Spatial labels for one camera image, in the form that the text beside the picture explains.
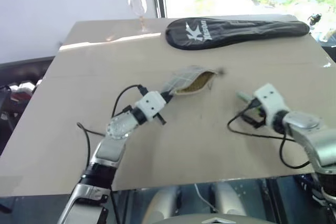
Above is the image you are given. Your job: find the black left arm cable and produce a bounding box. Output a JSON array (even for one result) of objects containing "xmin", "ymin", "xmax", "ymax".
[{"xmin": 77, "ymin": 84, "xmax": 148, "ymax": 162}]

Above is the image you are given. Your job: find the clear wine glass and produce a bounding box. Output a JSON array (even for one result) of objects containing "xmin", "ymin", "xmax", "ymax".
[{"xmin": 127, "ymin": 0, "xmax": 150, "ymax": 34}]

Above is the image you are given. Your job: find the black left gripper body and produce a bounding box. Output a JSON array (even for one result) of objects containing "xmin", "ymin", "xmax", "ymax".
[{"xmin": 154, "ymin": 91, "xmax": 172, "ymax": 126}]

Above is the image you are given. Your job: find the silver robot leg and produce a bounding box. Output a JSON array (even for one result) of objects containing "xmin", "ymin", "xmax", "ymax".
[
  {"xmin": 143, "ymin": 185, "xmax": 183, "ymax": 224},
  {"xmin": 211, "ymin": 181, "xmax": 248, "ymax": 217}
]

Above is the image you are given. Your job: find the silver robot left leg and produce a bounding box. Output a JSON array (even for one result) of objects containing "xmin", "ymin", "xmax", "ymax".
[{"xmin": 143, "ymin": 185, "xmax": 183, "ymax": 224}]

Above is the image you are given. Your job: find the black bag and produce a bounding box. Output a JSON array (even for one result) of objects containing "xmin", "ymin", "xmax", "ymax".
[{"xmin": 0, "ymin": 84, "xmax": 13, "ymax": 121}]

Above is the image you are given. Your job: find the dark clutter beside window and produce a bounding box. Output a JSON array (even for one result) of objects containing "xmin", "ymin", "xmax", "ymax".
[{"xmin": 307, "ymin": 12, "xmax": 336, "ymax": 51}]

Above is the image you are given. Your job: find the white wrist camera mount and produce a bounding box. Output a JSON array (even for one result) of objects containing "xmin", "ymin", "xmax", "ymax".
[
  {"xmin": 253, "ymin": 83, "xmax": 290, "ymax": 125},
  {"xmin": 134, "ymin": 91, "xmax": 168, "ymax": 124}
]

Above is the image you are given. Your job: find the black racket cover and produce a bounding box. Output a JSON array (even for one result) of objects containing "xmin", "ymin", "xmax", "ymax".
[{"xmin": 165, "ymin": 17, "xmax": 311, "ymax": 51}]

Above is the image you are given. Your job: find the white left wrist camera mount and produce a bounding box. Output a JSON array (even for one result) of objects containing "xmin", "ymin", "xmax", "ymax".
[{"xmin": 134, "ymin": 91, "xmax": 168, "ymax": 124}]

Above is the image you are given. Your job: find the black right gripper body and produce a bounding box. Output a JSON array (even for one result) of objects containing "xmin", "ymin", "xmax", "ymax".
[{"xmin": 243, "ymin": 97, "xmax": 267, "ymax": 130}]

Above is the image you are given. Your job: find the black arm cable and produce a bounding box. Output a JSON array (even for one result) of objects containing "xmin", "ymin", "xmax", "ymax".
[
  {"xmin": 77, "ymin": 84, "xmax": 148, "ymax": 162},
  {"xmin": 227, "ymin": 100, "xmax": 316, "ymax": 169}
]

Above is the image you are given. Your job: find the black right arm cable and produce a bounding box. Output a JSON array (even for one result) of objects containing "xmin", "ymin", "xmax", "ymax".
[{"xmin": 227, "ymin": 100, "xmax": 316, "ymax": 169}]

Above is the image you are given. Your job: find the thin white cable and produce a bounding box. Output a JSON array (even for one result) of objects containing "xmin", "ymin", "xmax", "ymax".
[{"xmin": 193, "ymin": 183, "xmax": 219, "ymax": 213}]

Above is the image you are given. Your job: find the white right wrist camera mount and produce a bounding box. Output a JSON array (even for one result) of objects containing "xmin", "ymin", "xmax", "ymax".
[{"xmin": 253, "ymin": 83, "xmax": 290, "ymax": 125}]

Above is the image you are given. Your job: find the silver robot torso front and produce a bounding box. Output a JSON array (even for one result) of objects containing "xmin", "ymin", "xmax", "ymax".
[{"xmin": 167, "ymin": 213, "xmax": 267, "ymax": 224}]

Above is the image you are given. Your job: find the dark sofa with clutter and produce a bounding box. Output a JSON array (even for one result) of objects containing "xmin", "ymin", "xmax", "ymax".
[{"xmin": 0, "ymin": 56, "xmax": 55, "ymax": 156}]

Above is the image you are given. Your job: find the grey plaid pouch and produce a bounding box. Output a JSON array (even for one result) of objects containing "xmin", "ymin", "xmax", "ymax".
[{"xmin": 161, "ymin": 65, "xmax": 227, "ymax": 97}]

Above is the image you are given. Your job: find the silver robot right leg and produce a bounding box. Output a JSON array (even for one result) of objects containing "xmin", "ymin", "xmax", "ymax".
[{"xmin": 211, "ymin": 181, "xmax": 248, "ymax": 217}]

